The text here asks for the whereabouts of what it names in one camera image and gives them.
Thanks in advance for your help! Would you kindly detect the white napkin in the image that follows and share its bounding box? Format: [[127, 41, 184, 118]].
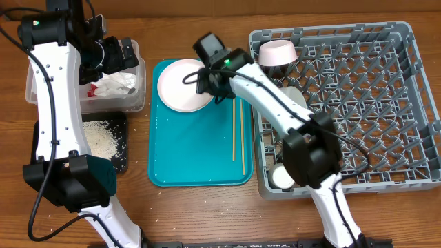
[[91, 72, 136, 97]]

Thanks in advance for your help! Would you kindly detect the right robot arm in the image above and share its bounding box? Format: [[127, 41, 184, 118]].
[[193, 32, 369, 247]]

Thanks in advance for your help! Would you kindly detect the pink bowl with rice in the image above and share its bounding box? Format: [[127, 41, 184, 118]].
[[258, 40, 298, 67]]

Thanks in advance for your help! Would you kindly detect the red foil wrapper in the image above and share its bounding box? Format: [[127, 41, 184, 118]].
[[87, 84, 97, 97]]

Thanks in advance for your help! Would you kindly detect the black waste tray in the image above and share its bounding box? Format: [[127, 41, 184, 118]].
[[22, 111, 127, 193]]

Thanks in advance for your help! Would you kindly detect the white cup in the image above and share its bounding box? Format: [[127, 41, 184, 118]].
[[268, 163, 295, 189]]

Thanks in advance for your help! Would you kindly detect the teal serving tray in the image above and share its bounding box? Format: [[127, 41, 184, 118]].
[[147, 60, 254, 187]]

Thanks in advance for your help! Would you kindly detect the pile of rice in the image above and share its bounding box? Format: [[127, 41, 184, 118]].
[[83, 121, 126, 161]]

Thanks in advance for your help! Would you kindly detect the clear plastic waste bin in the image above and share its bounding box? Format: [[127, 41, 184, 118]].
[[28, 38, 146, 116]]

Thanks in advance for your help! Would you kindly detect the pink round plate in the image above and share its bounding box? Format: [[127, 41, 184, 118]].
[[157, 59, 213, 112]]

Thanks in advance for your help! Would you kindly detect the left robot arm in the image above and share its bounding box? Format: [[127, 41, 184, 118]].
[[12, 0, 150, 247]]

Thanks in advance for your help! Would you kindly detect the grey-white bowl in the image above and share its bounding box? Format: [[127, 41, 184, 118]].
[[280, 86, 307, 108]]

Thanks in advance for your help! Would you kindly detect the grey dishwasher rack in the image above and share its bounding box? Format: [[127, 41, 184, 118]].
[[249, 21, 440, 193]]

